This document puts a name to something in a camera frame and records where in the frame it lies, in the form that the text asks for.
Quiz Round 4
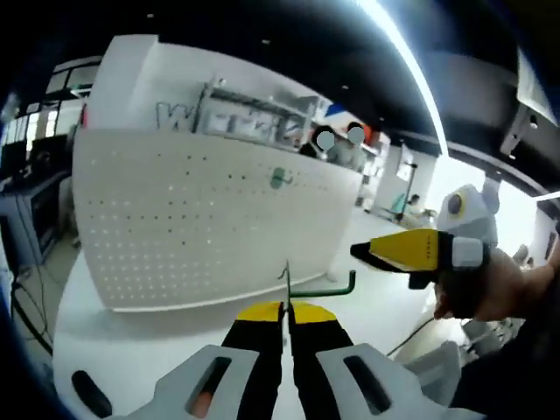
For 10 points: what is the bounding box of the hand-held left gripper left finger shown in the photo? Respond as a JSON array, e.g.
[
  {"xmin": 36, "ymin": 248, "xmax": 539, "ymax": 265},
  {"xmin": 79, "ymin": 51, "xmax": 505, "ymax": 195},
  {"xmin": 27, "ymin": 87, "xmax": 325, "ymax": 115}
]
[{"xmin": 126, "ymin": 300, "xmax": 286, "ymax": 420}]

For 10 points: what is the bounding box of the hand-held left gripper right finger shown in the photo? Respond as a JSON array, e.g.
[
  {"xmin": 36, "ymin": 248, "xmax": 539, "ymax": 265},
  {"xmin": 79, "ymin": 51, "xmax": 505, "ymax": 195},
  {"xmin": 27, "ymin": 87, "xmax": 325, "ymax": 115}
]
[{"xmin": 287, "ymin": 301, "xmax": 487, "ymax": 420}]

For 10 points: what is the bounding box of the green hook assembly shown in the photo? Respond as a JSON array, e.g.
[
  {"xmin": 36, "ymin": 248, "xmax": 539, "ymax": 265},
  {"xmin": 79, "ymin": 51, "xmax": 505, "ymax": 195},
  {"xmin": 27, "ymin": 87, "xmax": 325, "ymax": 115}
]
[
  {"xmin": 277, "ymin": 258, "xmax": 358, "ymax": 316},
  {"xmin": 269, "ymin": 166, "xmax": 295, "ymax": 190}
]

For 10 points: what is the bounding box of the white perforated mounting plate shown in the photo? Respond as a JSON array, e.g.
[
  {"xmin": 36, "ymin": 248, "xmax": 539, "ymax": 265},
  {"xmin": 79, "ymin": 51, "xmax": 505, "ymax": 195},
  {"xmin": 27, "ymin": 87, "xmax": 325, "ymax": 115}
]
[{"xmin": 72, "ymin": 126, "xmax": 364, "ymax": 314}]

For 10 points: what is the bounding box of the person's right hand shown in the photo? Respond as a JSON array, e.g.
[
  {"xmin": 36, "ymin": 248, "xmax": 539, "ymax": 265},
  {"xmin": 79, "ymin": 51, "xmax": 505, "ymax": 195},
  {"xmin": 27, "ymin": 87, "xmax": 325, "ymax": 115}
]
[{"xmin": 432, "ymin": 252, "xmax": 526, "ymax": 324}]

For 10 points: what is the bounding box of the green pole stand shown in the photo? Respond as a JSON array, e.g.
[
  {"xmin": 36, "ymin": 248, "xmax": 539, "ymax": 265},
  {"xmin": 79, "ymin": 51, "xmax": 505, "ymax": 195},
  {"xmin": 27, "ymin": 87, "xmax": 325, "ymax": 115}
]
[{"xmin": 379, "ymin": 162, "xmax": 417, "ymax": 221}]

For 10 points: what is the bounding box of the person's dark shirt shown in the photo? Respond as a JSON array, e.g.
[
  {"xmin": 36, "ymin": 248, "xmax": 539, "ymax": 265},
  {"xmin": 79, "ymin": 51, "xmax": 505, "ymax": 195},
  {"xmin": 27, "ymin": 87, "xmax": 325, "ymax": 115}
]
[{"xmin": 450, "ymin": 314, "xmax": 560, "ymax": 415}]

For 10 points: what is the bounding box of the white ceiling light strip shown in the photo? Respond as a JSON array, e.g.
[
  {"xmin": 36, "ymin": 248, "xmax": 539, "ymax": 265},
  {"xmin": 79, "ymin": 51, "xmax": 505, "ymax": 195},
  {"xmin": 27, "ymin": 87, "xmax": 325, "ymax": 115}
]
[{"xmin": 375, "ymin": 0, "xmax": 447, "ymax": 154}]

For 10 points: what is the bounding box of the metal shelf rack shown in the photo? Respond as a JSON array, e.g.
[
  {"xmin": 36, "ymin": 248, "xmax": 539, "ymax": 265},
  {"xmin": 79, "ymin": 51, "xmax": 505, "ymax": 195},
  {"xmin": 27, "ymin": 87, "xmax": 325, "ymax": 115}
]
[{"xmin": 192, "ymin": 78, "xmax": 329, "ymax": 145}]

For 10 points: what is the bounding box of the dark equipment cabinet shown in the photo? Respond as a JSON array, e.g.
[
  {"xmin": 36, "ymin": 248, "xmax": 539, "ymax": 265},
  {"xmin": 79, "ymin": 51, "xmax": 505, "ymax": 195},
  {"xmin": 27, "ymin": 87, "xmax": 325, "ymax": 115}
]
[{"xmin": 0, "ymin": 172, "xmax": 71, "ymax": 268}]

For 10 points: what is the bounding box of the black monitor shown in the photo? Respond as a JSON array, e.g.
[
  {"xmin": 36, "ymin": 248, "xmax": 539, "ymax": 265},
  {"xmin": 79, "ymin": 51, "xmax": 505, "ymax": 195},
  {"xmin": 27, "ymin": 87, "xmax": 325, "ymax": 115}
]
[{"xmin": 30, "ymin": 136, "xmax": 70, "ymax": 170}]

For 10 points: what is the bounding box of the white square pillar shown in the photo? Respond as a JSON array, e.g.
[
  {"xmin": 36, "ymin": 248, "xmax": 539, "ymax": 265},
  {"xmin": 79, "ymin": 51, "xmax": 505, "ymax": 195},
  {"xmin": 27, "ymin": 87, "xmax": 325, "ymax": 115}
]
[{"xmin": 89, "ymin": 34, "xmax": 161, "ymax": 130}]

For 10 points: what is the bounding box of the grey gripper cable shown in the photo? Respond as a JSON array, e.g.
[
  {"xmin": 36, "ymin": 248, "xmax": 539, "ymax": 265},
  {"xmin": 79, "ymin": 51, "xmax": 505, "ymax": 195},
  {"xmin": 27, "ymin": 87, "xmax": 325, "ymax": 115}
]
[{"xmin": 387, "ymin": 318, "xmax": 438, "ymax": 356}]

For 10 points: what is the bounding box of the black floor cable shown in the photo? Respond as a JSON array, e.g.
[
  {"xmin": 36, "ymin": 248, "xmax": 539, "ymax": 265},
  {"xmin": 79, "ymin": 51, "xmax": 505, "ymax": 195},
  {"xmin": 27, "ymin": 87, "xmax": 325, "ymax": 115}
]
[{"xmin": 10, "ymin": 262, "xmax": 54, "ymax": 356}]

